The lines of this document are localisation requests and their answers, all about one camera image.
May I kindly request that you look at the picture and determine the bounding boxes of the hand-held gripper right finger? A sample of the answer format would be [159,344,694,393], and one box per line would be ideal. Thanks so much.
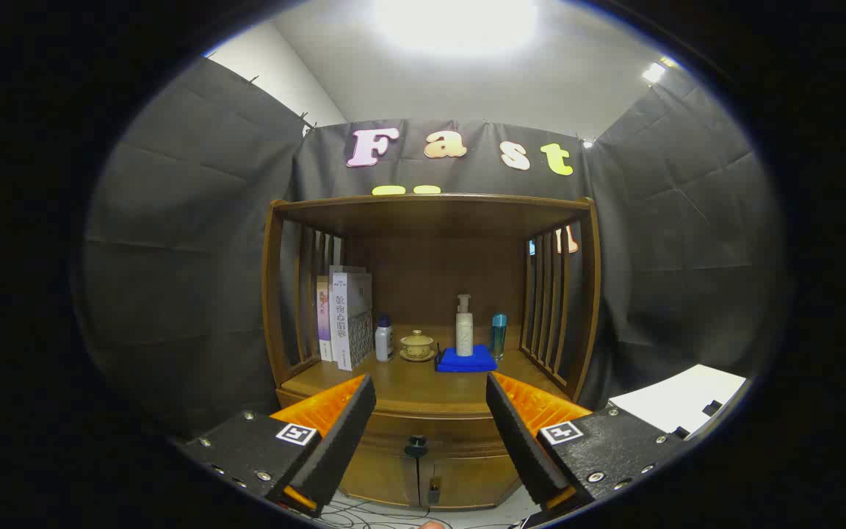
[485,371,692,515]

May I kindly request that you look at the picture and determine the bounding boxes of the folded blue cloth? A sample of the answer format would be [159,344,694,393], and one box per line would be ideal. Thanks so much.
[435,344,498,373]

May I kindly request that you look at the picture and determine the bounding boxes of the brown wooden cabinet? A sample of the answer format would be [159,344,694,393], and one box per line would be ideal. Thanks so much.
[261,193,601,511]

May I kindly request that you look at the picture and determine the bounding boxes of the black floor cables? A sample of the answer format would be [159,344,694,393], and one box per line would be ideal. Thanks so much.
[320,496,534,529]

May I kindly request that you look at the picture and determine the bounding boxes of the yellow lidded teacup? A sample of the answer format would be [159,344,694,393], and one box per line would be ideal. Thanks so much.
[399,330,436,362]

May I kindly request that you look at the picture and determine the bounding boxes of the white drawer unit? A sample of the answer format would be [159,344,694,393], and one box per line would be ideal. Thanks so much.
[609,364,748,442]

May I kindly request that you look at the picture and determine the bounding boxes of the black backdrop cloth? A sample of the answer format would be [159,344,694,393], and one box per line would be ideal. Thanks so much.
[84,57,787,442]

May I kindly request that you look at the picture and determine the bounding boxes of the brown wooden drawer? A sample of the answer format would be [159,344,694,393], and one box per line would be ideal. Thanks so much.
[278,389,541,462]

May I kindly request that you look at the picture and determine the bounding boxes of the cream pump bottle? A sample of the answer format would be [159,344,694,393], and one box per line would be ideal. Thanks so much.
[455,294,474,357]

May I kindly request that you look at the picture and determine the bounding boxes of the white bottle blue cap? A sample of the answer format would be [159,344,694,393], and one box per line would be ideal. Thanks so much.
[375,315,395,362]

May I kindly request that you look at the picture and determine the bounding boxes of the wooden countertop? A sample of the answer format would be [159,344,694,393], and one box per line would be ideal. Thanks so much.
[281,349,571,416]

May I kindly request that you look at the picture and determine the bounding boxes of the thin purple book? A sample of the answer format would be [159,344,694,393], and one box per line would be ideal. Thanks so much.
[317,276,333,362]

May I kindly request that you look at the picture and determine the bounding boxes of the thick white book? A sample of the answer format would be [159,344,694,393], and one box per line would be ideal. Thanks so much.
[329,266,374,372]

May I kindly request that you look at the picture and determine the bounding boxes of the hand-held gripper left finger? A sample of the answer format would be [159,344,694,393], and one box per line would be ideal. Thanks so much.
[177,373,377,517]

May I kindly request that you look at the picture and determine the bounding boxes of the ceiling light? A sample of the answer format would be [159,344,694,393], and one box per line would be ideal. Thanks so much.
[375,0,539,56]

